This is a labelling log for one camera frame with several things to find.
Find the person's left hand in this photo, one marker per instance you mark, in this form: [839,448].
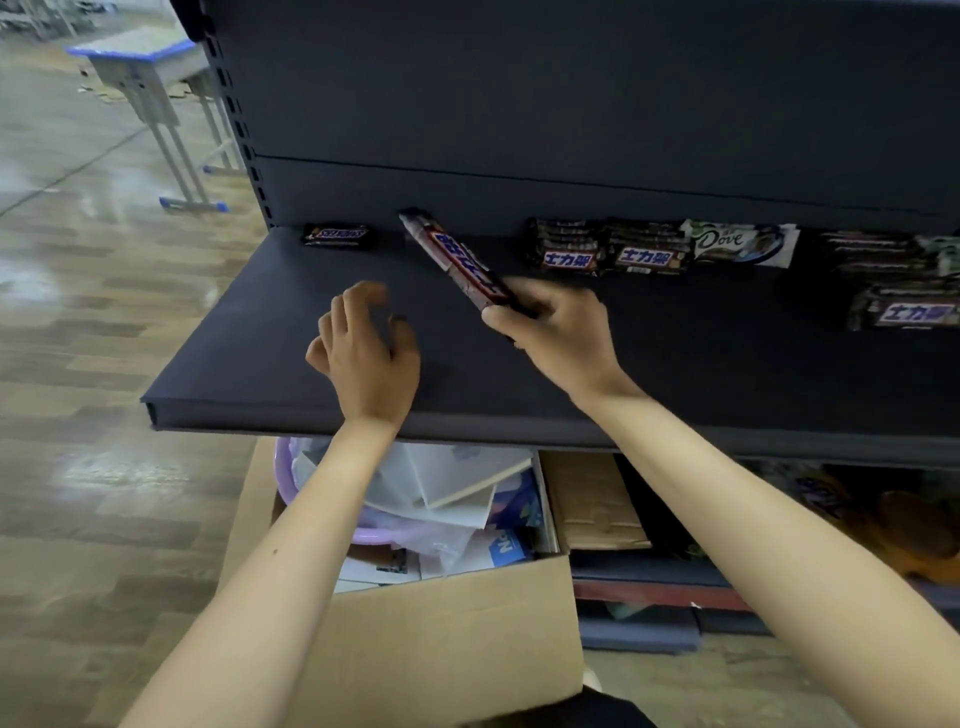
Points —
[371,375]

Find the person's right hand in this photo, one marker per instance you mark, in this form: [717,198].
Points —
[574,345]

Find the pile of Snickers bars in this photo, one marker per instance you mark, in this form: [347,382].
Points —
[457,259]

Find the Dove bar blue white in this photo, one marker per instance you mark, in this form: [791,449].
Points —
[727,240]

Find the dark grey metal shelf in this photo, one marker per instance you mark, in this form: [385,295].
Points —
[600,90]

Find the person's left forearm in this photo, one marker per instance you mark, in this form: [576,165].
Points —
[262,600]

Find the person's right forearm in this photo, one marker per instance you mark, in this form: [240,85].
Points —
[787,555]

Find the person's black trousers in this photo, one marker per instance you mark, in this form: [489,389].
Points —
[585,712]

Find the clear plastic bag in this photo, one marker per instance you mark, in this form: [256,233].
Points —
[307,461]

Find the purple plastic basin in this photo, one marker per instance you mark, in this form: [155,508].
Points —
[283,480]

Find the flat cardboard piece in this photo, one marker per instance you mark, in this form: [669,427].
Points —
[592,502]

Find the white paper sheet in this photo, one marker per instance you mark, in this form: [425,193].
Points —
[375,562]

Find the blue printed package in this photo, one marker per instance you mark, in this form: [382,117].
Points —
[517,525]

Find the cardboard box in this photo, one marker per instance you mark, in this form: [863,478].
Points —
[450,645]

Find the orange blue detergent bag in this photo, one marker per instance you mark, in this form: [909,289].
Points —
[821,495]

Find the orange plastic tub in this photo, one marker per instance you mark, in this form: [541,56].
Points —
[922,532]

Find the grey school desk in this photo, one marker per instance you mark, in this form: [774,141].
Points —
[127,45]

